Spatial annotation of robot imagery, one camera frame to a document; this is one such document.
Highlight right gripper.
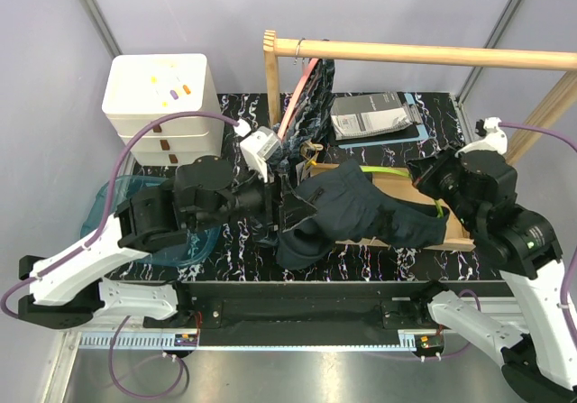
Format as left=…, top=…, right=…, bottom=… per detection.
left=407, top=140, right=482, bottom=232

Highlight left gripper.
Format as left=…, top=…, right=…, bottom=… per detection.
left=192, top=157, right=318, bottom=233

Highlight lime green hanger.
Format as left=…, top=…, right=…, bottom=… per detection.
left=361, top=166, right=444, bottom=218

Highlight dark navy shorts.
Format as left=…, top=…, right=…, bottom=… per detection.
left=276, top=160, right=450, bottom=270

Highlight patterned dark grey shorts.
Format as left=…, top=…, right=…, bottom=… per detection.
left=269, top=60, right=335, bottom=169

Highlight pink hanger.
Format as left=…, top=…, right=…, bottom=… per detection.
left=278, top=58, right=318, bottom=141

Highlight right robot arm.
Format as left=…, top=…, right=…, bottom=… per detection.
left=407, top=148, right=576, bottom=402

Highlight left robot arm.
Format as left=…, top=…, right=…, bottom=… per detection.
left=15, top=157, right=317, bottom=330

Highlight shorts price tag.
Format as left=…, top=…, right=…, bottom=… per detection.
left=295, top=140, right=324, bottom=184

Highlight blue clipboard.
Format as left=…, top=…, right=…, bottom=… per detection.
left=330, top=93, right=428, bottom=149

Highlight black marbled mat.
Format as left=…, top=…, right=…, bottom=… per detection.
left=103, top=92, right=510, bottom=283

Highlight grey spiral notebook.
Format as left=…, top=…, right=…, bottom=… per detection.
left=330, top=92, right=418, bottom=141

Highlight teal plastic bin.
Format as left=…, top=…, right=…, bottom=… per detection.
left=79, top=175, right=221, bottom=269

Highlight wooden clothes rack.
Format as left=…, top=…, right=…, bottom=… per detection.
left=262, top=29, right=577, bottom=165

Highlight white drawer unit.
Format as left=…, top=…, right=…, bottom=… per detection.
left=102, top=53, right=224, bottom=167

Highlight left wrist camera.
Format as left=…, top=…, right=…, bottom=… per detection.
left=240, top=126, right=281, bottom=184

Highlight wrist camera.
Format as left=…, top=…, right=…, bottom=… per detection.
left=240, top=126, right=281, bottom=184
left=455, top=117, right=508, bottom=156

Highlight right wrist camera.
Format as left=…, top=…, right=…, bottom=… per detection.
left=455, top=117, right=508, bottom=156

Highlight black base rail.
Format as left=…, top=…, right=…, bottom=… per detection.
left=107, top=279, right=479, bottom=348

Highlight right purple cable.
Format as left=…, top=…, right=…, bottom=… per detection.
left=498, top=121, right=577, bottom=318

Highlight purple cable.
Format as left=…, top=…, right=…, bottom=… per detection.
left=498, top=121, right=577, bottom=318
left=0, top=110, right=243, bottom=398

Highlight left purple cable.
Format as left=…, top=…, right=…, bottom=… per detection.
left=0, top=110, right=243, bottom=398

